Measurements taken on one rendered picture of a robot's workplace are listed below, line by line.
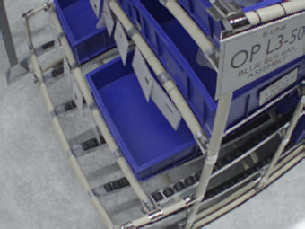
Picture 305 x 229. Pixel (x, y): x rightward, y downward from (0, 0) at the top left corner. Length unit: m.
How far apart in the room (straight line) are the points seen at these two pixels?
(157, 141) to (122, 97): 0.19
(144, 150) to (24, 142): 1.05
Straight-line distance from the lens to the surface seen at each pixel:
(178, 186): 1.67
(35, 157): 2.56
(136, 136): 1.73
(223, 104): 1.11
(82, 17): 2.03
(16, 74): 2.80
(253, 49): 0.95
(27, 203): 2.49
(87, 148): 2.04
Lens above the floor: 2.31
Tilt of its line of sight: 64 degrees down
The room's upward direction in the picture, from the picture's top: 1 degrees clockwise
